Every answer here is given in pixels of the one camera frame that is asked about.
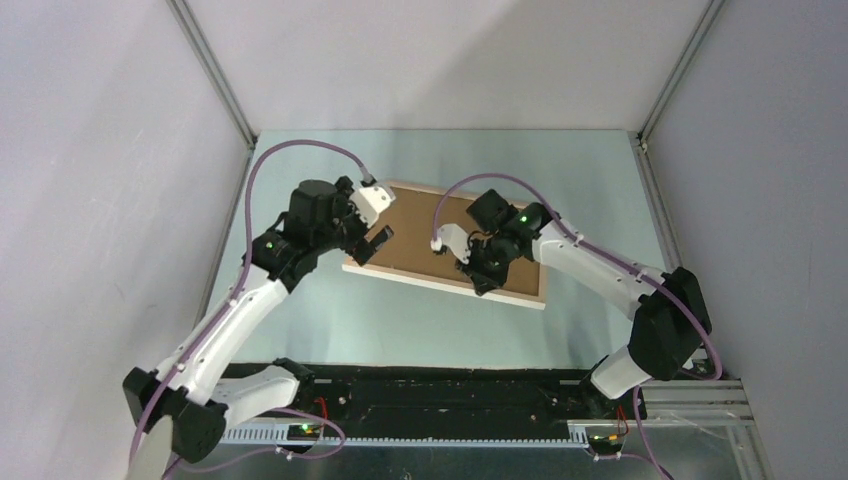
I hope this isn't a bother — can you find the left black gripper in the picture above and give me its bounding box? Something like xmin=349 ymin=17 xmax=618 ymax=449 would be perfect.
xmin=313 ymin=177 xmax=393 ymax=265

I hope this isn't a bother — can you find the brown backing board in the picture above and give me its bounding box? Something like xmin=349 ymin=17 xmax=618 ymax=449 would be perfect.
xmin=360 ymin=185 xmax=541 ymax=296

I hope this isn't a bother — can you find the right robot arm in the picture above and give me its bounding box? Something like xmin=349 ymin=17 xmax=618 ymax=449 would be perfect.
xmin=431 ymin=189 xmax=711 ymax=418

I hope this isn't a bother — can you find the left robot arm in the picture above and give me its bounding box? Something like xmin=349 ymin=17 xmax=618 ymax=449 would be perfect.
xmin=122 ymin=176 xmax=395 ymax=463

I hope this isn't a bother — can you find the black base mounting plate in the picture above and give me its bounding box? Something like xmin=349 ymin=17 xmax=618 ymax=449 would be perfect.
xmin=218 ymin=359 xmax=654 ymax=439

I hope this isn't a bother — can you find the right corner aluminium profile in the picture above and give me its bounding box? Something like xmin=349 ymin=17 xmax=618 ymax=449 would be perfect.
xmin=638 ymin=0 xmax=727 ymax=149

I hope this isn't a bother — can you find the corner aluminium profile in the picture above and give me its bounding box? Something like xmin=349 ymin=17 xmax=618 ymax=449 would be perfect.
xmin=166 ymin=0 xmax=257 ymax=149
xmin=638 ymin=0 xmax=727 ymax=149

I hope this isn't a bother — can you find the left corner aluminium profile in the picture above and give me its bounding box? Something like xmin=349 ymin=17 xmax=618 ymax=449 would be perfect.
xmin=166 ymin=0 xmax=257 ymax=149

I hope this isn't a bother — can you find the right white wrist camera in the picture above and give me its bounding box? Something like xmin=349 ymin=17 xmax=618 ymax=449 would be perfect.
xmin=430 ymin=223 xmax=471 ymax=264

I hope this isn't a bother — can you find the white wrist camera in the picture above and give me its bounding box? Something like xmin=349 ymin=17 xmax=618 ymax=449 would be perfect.
xmin=349 ymin=177 xmax=396 ymax=228
xmin=430 ymin=223 xmax=471 ymax=264

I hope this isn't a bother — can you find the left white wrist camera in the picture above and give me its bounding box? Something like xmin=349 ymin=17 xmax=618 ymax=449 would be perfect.
xmin=349 ymin=177 xmax=396 ymax=228

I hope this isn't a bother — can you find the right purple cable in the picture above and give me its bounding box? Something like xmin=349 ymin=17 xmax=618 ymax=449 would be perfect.
xmin=431 ymin=173 xmax=725 ymax=480

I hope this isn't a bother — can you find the grey slotted cable duct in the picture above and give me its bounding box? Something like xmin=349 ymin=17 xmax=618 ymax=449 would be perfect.
xmin=220 ymin=422 xmax=589 ymax=449

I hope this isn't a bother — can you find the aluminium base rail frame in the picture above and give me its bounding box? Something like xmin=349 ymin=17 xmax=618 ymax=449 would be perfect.
xmin=125 ymin=360 xmax=773 ymax=480

